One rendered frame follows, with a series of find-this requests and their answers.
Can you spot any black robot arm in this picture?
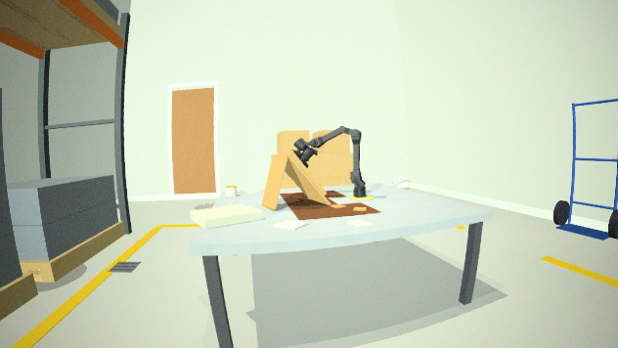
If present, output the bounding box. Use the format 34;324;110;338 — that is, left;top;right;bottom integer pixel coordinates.
291;126;366;198

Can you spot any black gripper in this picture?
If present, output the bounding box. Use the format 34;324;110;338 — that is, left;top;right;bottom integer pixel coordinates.
299;152;309;168

